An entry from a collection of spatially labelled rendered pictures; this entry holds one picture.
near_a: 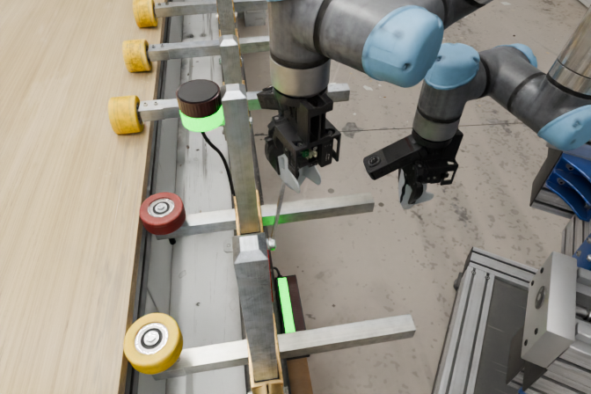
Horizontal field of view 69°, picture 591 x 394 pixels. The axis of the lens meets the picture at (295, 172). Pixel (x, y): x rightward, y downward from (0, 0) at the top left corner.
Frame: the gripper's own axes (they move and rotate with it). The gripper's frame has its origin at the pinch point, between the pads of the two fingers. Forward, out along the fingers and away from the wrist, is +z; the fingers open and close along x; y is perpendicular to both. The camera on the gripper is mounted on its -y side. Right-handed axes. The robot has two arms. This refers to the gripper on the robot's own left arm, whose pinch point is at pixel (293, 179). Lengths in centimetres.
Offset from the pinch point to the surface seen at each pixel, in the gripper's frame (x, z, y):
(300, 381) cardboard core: 2, 93, 1
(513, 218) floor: 121, 101, -15
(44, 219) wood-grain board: -39.5, 10.7, -22.4
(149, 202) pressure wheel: -21.6, 10.1, -16.3
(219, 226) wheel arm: -11.3, 16.0, -9.5
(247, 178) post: -6.6, -0.9, -3.3
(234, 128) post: -7.6, -11.3, -3.7
